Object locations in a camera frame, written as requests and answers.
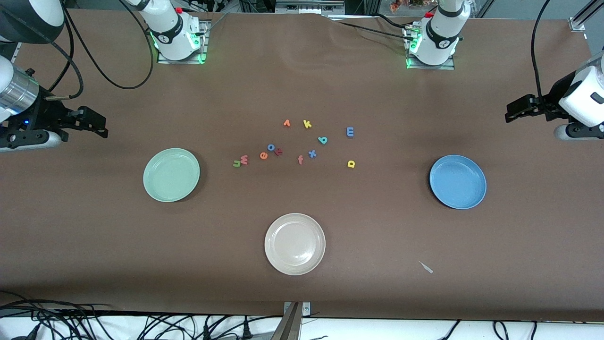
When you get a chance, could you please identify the aluminium support beam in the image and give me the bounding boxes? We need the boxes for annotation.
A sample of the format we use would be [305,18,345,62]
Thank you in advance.
[270,302,302,340]

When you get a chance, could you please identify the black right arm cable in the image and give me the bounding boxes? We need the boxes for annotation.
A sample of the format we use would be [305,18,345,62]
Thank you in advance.
[46,0,156,101]

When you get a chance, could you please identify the brown table cover sheet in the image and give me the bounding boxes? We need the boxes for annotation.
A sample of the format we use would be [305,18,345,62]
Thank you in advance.
[0,8,604,323]

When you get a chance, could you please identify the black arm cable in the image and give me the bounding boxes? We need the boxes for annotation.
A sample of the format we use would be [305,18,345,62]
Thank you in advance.
[46,0,156,101]
[529,0,552,102]

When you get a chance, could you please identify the green plate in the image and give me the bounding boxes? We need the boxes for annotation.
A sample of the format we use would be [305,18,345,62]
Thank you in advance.
[143,148,201,203]

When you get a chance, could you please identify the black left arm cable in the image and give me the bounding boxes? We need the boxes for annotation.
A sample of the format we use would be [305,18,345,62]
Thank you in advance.
[529,0,552,102]

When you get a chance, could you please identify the black base cable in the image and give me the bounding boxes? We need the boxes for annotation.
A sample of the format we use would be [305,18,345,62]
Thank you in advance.
[339,13,419,39]

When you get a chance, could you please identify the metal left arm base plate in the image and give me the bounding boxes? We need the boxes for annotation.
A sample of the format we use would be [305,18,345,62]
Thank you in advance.
[403,26,456,71]

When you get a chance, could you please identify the orange decorative object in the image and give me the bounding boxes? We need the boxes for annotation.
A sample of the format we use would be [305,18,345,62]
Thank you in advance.
[389,0,428,12]

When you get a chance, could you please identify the blue plate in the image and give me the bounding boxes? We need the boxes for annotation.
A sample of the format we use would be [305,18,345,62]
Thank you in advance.
[429,154,487,210]

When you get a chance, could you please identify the beige plate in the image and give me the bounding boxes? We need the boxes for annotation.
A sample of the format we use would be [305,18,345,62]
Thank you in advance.
[264,213,326,276]

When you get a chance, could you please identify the grey equipment box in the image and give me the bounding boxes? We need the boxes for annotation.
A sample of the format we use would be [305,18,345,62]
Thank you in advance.
[275,0,346,15]

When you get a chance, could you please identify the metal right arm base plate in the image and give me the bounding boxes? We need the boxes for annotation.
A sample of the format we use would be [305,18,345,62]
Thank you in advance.
[157,20,211,65]

